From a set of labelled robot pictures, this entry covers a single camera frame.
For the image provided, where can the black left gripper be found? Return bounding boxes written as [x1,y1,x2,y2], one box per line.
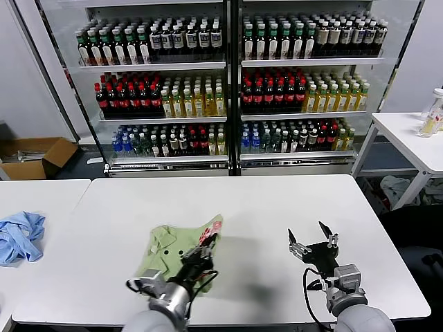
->
[177,232,222,282]

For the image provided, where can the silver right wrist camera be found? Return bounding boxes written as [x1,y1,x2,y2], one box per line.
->
[334,264,363,292]

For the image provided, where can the drinks display cabinet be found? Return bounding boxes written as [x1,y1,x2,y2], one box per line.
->
[237,0,395,177]
[78,0,235,178]

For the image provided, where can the green polo shirt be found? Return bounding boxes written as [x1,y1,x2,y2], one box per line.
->
[134,214,224,297]

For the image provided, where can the grey green cloth heap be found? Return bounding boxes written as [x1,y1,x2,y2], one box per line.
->
[424,179,443,205]

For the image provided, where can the glass jar yellow contents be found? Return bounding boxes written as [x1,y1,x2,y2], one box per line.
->
[417,103,437,138]

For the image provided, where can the open cardboard box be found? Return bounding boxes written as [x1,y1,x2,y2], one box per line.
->
[0,136,79,181]

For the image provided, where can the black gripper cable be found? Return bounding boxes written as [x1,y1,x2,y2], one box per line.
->
[188,268,220,297]
[302,267,334,326]

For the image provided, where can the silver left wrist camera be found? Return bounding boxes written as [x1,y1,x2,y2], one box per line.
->
[140,268,167,291]

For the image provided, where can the white side table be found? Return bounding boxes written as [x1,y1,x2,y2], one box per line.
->
[351,112,443,214]

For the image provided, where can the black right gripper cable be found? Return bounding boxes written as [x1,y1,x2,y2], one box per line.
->
[302,267,334,326]

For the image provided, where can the light blue crumpled shirt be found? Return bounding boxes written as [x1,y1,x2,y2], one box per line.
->
[0,210,46,267]

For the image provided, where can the glass cabinet door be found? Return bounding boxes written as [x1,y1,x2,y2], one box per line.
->
[351,0,426,177]
[13,0,108,170]

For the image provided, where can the white cloth heap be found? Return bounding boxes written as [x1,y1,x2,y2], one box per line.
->
[379,175,413,208]

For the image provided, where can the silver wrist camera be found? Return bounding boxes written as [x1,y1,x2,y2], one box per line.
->
[140,268,167,291]
[334,264,363,292]

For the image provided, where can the green cap dark bottle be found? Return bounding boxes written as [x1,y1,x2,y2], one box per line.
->
[266,23,280,60]
[303,22,316,59]
[123,26,139,65]
[254,23,267,60]
[136,26,152,65]
[242,23,255,60]
[279,23,292,59]
[98,28,114,66]
[291,23,305,59]
[86,28,102,66]
[76,29,91,66]
[111,27,127,66]

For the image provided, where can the beige label dark bottle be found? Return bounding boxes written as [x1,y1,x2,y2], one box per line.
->
[374,20,388,56]
[340,21,352,57]
[363,20,376,57]
[351,21,364,57]
[327,21,341,57]
[316,21,329,58]

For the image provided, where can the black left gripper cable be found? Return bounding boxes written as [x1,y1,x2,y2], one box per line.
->
[188,268,220,297]

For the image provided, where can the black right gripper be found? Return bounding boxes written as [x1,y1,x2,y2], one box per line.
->
[287,221,343,277]

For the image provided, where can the blue label dark bottle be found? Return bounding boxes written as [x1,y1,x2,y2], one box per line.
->
[149,24,163,60]
[209,22,222,59]
[172,24,185,60]
[160,24,174,60]
[185,23,198,60]
[197,23,210,59]

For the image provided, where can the grey metal rods bundle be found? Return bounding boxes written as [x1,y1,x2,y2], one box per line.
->
[1,149,46,163]

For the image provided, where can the clear bottle white cap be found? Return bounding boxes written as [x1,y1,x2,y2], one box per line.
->
[428,88,443,133]

